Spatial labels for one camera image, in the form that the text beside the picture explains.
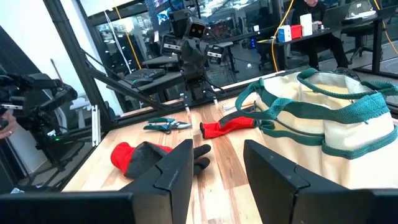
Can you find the person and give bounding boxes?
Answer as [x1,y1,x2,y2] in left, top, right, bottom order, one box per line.
[290,0,349,71]

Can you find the white container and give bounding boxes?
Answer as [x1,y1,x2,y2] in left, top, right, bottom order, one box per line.
[299,13,313,37]

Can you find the black keyboard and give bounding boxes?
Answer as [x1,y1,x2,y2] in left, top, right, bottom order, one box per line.
[124,68,167,88]

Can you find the green-handled pruning shears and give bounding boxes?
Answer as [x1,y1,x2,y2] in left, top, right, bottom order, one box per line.
[142,117,193,135]

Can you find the red box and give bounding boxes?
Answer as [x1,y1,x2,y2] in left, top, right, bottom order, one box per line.
[290,24,303,40]

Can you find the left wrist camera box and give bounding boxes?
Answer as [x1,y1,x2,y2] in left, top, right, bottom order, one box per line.
[187,19,207,40]

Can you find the white blue box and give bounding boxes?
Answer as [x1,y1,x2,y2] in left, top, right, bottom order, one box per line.
[277,24,292,43]

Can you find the black aluminium rig frame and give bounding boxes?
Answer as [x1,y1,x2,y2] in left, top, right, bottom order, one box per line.
[30,0,287,192]

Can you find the white cable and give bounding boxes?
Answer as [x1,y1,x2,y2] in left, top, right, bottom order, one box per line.
[104,11,130,74]

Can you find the grey desk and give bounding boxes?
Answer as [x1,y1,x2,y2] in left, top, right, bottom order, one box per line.
[106,54,187,105]

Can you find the red black gardening glove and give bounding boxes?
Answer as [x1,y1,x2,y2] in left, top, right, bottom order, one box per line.
[198,115,261,140]
[110,140,212,180]

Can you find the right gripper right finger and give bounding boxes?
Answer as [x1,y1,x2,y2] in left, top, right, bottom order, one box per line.
[243,139,374,224]

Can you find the silver aluminium bracket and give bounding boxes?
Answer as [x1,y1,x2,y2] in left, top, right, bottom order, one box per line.
[91,105,102,147]

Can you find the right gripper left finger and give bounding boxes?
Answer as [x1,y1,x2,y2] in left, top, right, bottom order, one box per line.
[119,139,194,224]

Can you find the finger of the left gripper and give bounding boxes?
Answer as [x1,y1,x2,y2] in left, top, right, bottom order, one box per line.
[194,39,209,68]
[180,39,195,68]

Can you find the person's hand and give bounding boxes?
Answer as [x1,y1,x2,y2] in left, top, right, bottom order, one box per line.
[0,110,19,140]

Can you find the yellow cable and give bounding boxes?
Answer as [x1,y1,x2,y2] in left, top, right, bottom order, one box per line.
[373,0,398,56]
[114,6,143,71]
[269,0,295,73]

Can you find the black office chair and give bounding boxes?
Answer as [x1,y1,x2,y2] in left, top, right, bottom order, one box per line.
[340,23,384,60]

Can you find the dark laptop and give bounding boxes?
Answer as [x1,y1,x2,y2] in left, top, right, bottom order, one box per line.
[322,2,352,29]

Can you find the black desk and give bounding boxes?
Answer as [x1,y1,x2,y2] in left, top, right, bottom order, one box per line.
[257,12,398,75]

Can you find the black-framed glass partition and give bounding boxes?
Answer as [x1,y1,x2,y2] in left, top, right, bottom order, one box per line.
[77,0,280,103]

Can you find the beige green-trimmed gardening bag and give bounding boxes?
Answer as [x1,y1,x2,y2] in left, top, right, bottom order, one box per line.
[234,67,398,190]

